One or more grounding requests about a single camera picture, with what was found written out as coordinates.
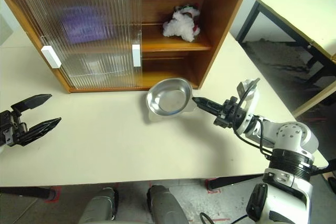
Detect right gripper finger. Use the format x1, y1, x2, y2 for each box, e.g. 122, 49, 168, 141
202, 106, 224, 117
192, 97, 225, 112

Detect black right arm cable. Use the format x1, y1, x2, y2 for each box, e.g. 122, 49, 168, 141
233, 77, 275, 158

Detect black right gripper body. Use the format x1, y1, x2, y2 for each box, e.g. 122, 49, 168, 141
213, 97, 248, 131

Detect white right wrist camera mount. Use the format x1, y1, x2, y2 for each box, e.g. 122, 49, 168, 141
236, 78, 261, 134

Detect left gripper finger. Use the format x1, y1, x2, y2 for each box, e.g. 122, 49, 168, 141
10, 93, 53, 116
18, 117, 62, 147

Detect black table foot bar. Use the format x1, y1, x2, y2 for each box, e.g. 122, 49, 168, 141
0, 185, 61, 201
205, 164, 336, 191

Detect beige side table, black legs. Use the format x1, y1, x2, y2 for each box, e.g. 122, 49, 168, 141
236, 0, 336, 89

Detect white plush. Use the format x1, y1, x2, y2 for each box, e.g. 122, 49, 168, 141
162, 3, 203, 42

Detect ribbed sliding door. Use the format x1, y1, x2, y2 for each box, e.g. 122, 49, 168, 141
28, 0, 143, 89
12, 0, 132, 90

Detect purple tissue pack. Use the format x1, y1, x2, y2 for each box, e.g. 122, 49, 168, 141
58, 7, 114, 46

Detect beige wooden beam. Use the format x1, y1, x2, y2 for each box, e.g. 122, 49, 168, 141
292, 79, 336, 118

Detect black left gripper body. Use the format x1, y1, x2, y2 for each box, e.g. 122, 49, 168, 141
0, 110, 28, 147

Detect metal bowl with ears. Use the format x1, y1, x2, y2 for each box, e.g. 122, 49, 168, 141
145, 77, 198, 124

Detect white door handle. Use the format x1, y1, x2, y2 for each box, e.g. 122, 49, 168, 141
131, 44, 141, 68
40, 46, 62, 70

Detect dark rounded grey shape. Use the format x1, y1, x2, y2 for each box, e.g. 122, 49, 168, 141
78, 187, 119, 224
146, 184, 188, 224

